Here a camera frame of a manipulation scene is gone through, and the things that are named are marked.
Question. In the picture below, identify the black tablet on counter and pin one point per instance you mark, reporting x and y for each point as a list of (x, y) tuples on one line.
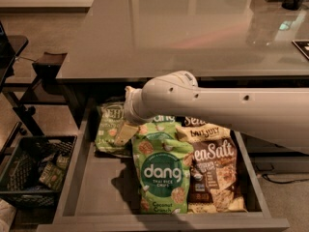
[(303, 47)]

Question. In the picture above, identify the dark wooden stool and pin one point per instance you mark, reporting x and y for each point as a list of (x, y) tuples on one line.
[(46, 69)]

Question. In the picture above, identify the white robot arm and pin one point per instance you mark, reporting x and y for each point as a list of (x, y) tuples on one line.
[(276, 115)]

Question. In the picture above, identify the green dang bag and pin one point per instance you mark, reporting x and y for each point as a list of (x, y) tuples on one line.
[(151, 136), (163, 119), (163, 170)]

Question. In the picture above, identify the brown sea salt bag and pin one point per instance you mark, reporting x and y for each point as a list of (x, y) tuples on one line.
[(193, 122), (214, 186)]

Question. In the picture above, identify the green jalapeno chip bag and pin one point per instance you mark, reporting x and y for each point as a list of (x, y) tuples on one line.
[(111, 116)]

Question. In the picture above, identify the black plastic crate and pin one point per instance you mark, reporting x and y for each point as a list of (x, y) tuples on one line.
[(19, 181)]

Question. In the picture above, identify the front brown sea salt bag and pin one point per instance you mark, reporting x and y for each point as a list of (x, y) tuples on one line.
[(214, 186)]

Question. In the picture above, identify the black chair frame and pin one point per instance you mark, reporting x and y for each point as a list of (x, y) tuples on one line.
[(10, 49)]

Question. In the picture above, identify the front green dang bag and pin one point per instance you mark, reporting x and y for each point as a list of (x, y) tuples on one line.
[(163, 170)]

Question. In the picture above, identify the rear brown sea salt bag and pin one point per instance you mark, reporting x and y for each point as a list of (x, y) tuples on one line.
[(193, 122)]

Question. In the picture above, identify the middle green dang bag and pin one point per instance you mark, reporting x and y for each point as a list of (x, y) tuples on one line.
[(151, 136)]

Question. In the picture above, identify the rear green dang bag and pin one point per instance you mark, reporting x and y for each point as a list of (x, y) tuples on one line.
[(163, 119)]

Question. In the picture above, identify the grey open drawer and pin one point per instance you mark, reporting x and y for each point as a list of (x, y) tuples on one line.
[(101, 195)]

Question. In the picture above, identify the green chip bag in crate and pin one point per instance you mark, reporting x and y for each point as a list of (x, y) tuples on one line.
[(52, 176)]

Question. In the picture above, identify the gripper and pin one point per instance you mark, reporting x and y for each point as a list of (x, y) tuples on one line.
[(129, 108)]

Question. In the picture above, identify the small green bag in crate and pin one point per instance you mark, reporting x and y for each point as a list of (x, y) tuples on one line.
[(62, 161)]

